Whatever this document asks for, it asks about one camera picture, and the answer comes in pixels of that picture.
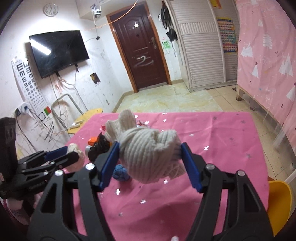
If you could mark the blue knitted ball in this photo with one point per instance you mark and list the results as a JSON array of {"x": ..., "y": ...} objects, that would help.
[{"x": 120, "y": 173}]

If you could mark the pink star tablecloth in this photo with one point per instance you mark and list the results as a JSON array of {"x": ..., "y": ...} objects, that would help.
[{"x": 158, "y": 201}]

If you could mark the grey metal tube frame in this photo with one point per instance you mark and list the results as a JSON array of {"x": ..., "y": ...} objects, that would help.
[{"x": 59, "y": 109}]

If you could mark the yellow round stool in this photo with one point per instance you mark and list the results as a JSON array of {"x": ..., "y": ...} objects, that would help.
[{"x": 82, "y": 120}]

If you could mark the black bags hanging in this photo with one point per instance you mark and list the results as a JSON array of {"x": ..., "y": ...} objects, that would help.
[{"x": 167, "y": 22}]

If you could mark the white metal chair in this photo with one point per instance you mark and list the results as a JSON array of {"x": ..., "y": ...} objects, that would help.
[{"x": 282, "y": 134}]

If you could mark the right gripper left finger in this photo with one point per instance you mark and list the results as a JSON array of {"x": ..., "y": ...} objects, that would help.
[{"x": 54, "y": 217}]

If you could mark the white knitted cloth bundle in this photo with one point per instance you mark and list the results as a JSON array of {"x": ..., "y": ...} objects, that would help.
[{"x": 147, "y": 153}]

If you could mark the colourful chart poster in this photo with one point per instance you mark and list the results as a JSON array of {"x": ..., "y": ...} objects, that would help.
[{"x": 228, "y": 35}]

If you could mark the pink tree pattern curtain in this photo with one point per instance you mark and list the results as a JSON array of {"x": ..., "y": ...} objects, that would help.
[{"x": 266, "y": 60}]

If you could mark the white louvred wardrobe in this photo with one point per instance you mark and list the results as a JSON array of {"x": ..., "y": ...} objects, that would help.
[{"x": 203, "y": 63}]

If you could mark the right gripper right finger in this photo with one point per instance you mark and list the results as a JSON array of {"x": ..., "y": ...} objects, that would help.
[{"x": 245, "y": 218}]

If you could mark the colourful cloth bundle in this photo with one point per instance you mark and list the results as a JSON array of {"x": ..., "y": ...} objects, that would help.
[{"x": 79, "y": 158}]

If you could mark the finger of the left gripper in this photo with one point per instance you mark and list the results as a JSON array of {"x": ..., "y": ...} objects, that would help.
[
  {"x": 48, "y": 167},
  {"x": 41, "y": 157}
]

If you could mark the white security camera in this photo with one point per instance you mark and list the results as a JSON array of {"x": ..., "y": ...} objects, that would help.
[{"x": 96, "y": 10}]

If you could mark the yellow trash bin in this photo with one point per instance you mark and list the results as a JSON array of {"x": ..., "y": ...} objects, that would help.
[{"x": 279, "y": 204}]

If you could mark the round wall clock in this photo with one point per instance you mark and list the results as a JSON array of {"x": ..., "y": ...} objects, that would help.
[{"x": 50, "y": 9}]

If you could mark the white gloved left hand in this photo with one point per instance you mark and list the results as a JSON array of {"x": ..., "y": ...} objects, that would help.
[{"x": 22, "y": 210}]

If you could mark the dark brown door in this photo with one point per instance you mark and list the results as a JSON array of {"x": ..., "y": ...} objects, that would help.
[{"x": 139, "y": 46}]

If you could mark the black wall television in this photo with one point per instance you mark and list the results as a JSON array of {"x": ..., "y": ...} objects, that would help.
[{"x": 55, "y": 51}]

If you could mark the eye chart poster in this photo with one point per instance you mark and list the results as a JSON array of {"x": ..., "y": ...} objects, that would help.
[{"x": 30, "y": 89}]

